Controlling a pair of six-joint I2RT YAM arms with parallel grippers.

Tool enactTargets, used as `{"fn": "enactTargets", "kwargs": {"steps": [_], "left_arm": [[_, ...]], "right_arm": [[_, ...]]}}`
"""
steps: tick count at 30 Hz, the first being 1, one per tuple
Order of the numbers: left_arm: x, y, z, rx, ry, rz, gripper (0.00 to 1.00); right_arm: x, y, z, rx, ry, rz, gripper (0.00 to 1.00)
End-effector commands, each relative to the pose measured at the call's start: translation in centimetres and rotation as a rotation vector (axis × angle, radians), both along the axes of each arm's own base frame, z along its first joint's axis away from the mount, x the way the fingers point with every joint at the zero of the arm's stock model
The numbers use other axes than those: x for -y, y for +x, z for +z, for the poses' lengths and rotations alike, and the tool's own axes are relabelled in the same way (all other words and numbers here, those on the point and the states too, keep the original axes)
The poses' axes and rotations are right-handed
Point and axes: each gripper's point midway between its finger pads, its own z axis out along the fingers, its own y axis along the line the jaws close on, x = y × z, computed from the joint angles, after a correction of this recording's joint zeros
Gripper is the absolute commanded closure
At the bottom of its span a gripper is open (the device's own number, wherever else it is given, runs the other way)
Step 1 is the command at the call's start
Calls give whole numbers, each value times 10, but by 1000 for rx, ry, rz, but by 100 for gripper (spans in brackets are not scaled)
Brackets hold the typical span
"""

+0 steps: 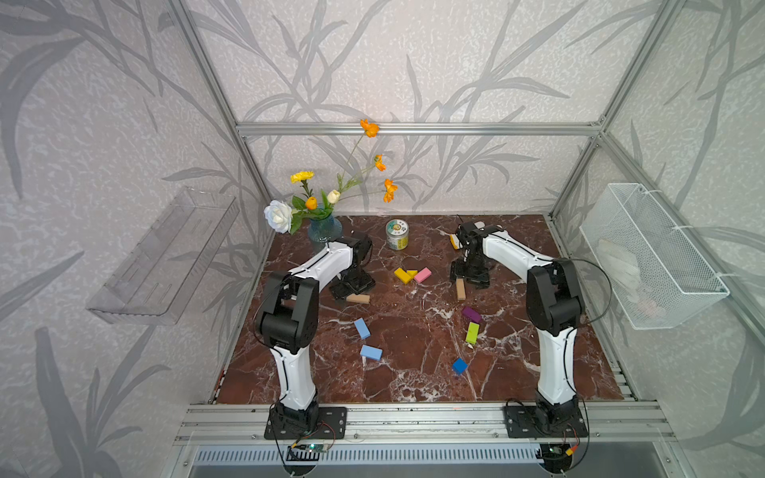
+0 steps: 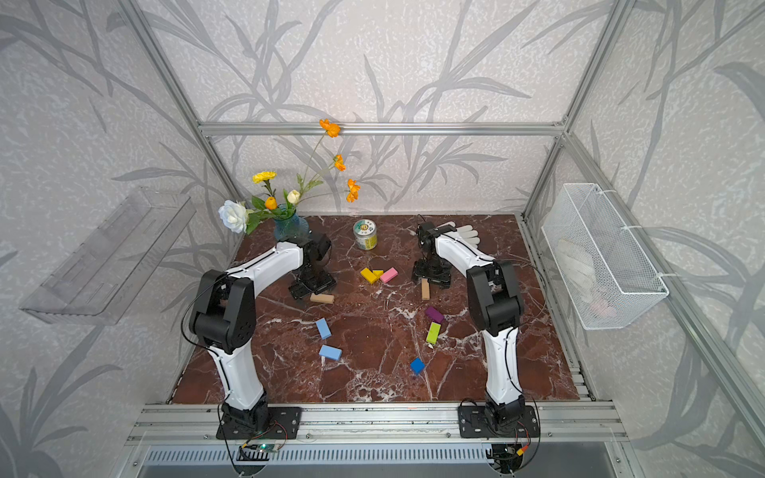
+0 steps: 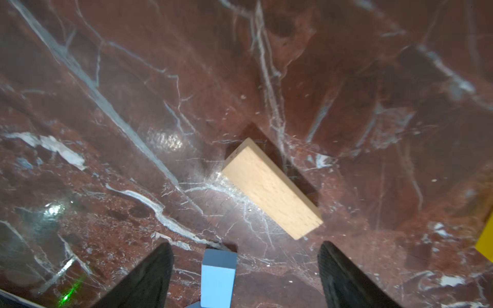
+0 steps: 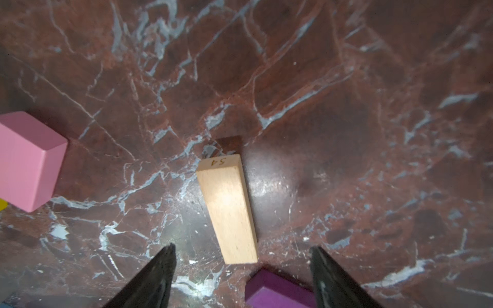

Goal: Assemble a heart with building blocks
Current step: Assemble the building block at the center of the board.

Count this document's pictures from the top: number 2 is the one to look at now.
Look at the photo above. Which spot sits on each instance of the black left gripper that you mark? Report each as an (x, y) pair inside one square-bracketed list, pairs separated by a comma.
[(328, 283)]

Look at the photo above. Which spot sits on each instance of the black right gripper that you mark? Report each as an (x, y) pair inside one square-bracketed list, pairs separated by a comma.
[(440, 281)]

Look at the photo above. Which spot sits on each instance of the pink rectangular block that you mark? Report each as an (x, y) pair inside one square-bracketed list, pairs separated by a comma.
[(389, 275)]

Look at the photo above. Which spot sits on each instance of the purple block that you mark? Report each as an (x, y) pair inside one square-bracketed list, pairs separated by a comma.
[(434, 315)]

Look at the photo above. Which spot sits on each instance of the yellow rectangular block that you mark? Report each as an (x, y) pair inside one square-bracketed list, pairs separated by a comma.
[(369, 275)]

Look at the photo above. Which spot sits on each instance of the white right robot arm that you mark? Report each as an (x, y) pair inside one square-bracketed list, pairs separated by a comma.
[(495, 304)]

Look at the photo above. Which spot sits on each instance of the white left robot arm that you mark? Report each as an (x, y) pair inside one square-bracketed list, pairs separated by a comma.
[(224, 317)]

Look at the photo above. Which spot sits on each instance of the white cotton glove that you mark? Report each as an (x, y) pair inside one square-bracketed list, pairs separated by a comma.
[(466, 232)]

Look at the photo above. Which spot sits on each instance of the light blue block upper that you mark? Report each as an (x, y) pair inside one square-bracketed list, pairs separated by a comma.
[(323, 329)]

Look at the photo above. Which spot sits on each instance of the light blue block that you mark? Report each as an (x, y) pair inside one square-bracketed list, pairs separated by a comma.
[(330, 353), (323, 329)]

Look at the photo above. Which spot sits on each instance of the blue glass vase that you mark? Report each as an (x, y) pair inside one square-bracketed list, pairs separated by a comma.
[(293, 229)]

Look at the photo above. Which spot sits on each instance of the lime green block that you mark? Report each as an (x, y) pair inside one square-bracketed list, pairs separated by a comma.
[(433, 333)]

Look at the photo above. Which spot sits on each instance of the sunflower seed tin can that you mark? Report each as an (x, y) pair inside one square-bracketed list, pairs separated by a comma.
[(366, 234)]

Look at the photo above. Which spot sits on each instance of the light blue block lower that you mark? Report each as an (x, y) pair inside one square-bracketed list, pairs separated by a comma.
[(330, 353)]

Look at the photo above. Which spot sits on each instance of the artificial flower bouquet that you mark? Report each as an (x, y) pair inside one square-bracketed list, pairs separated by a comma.
[(279, 198)]

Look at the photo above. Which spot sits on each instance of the dark blue cube block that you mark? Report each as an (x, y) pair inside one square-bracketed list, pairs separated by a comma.
[(417, 366)]

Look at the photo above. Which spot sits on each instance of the white items in basket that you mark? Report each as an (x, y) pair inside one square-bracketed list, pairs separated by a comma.
[(577, 266)]

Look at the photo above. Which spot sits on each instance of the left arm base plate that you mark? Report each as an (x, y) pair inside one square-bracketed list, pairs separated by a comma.
[(269, 422)]

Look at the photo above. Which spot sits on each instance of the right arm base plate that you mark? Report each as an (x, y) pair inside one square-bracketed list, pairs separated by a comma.
[(505, 422)]

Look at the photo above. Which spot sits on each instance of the white wire basket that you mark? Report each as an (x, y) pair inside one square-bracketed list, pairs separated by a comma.
[(583, 214)]

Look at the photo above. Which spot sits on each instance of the aluminium front rail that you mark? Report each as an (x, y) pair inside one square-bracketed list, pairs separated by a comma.
[(382, 423)]

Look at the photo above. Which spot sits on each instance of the clear acrylic wall shelf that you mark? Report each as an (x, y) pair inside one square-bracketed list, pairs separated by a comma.
[(97, 283)]

